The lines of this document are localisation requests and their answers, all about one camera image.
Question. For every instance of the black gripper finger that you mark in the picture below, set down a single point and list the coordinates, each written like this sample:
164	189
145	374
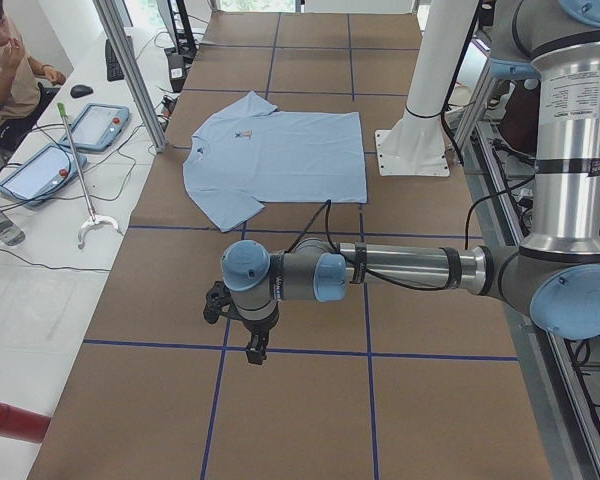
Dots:
260	355
251	354

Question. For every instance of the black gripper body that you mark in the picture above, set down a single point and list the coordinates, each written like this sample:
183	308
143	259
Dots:
258	331

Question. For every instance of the light blue t-shirt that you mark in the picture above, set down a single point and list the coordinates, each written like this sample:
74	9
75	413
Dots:
251	153

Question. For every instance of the reacher grabber stick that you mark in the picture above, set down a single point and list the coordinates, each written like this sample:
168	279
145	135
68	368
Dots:
94	219

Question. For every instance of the far teach pendant tablet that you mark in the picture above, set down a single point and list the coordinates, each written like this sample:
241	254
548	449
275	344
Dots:
97	126

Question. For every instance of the teach pendant tablet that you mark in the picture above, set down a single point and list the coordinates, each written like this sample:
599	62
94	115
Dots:
97	126
40	177

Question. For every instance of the red cylinder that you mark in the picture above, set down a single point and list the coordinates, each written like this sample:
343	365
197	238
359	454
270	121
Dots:
20	424

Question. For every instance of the near teach pendant tablet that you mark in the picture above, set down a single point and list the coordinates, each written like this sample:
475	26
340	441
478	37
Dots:
40	177

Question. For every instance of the clear water bottle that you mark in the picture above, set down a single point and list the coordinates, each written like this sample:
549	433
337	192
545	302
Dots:
0	227

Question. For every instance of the black power adapter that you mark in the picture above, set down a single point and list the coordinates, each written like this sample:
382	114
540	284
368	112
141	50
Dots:
177	71

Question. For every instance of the black keyboard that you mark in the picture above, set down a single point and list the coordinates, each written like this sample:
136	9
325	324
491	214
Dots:
114	71

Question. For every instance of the black computer mouse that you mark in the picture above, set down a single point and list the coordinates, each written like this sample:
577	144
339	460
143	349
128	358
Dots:
80	90

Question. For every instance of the seated person in beige shirt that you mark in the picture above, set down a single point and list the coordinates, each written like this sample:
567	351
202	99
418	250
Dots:
27	86

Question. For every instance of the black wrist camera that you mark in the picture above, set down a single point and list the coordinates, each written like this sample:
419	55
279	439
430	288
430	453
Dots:
219	303

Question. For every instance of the white pedestal column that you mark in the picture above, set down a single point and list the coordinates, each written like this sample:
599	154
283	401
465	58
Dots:
415	145

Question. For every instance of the aluminium frame rack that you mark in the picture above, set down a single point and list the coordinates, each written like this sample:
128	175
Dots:
551	275

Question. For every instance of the aluminium frame post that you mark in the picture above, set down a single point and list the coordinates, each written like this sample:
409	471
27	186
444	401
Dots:
114	29

